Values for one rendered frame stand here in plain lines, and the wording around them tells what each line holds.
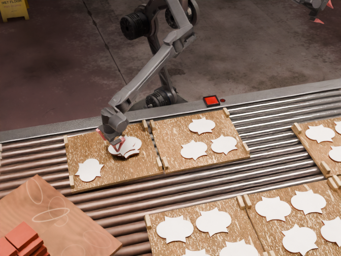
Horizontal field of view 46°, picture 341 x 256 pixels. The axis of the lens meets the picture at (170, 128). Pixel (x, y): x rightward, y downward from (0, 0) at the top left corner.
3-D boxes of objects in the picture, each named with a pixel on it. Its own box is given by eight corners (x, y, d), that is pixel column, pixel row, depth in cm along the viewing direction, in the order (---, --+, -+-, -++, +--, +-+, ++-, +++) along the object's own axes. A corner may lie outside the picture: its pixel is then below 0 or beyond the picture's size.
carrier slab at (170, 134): (149, 124, 207) (149, 122, 206) (224, 112, 214) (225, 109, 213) (165, 174, 182) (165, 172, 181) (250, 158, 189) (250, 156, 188)
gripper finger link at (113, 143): (117, 142, 185) (116, 127, 179) (127, 151, 181) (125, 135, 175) (105, 149, 182) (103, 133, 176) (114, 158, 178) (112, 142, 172)
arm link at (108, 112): (108, 103, 172) (97, 108, 170) (118, 111, 169) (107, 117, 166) (110, 116, 177) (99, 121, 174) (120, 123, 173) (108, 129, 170)
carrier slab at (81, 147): (64, 139, 198) (63, 137, 197) (145, 124, 207) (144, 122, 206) (71, 194, 174) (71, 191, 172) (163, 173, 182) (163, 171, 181)
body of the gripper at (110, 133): (109, 124, 183) (108, 111, 178) (123, 135, 177) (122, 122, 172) (97, 130, 180) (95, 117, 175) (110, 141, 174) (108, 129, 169)
